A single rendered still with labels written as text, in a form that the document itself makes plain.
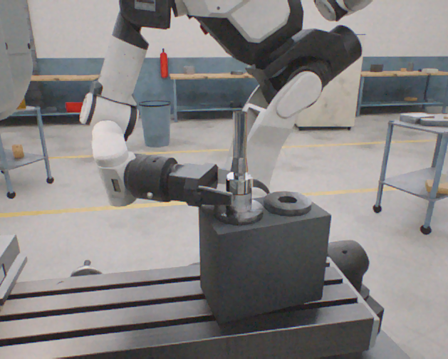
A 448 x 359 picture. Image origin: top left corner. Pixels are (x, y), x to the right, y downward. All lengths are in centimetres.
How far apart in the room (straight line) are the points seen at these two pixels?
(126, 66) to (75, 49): 733
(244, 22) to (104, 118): 41
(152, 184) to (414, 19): 952
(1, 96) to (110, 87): 51
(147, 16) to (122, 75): 15
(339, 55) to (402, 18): 875
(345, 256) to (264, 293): 67
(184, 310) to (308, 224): 29
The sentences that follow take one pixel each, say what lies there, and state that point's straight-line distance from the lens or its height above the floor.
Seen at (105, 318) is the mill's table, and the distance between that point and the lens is 75.
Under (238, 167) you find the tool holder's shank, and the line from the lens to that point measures 61.
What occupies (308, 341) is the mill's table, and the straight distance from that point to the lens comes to 74.
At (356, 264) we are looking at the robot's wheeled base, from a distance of 135.
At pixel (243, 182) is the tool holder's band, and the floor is 120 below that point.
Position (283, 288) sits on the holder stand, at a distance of 71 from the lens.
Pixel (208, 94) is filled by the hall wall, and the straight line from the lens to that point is 821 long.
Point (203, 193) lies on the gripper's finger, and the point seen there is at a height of 118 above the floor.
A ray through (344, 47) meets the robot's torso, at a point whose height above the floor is 141.
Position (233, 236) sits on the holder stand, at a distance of 60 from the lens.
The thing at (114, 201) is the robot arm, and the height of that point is 112.
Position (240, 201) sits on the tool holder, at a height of 116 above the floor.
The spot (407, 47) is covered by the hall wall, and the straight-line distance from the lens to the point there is 993.
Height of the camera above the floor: 141
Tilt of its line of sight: 20 degrees down
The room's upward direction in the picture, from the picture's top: straight up
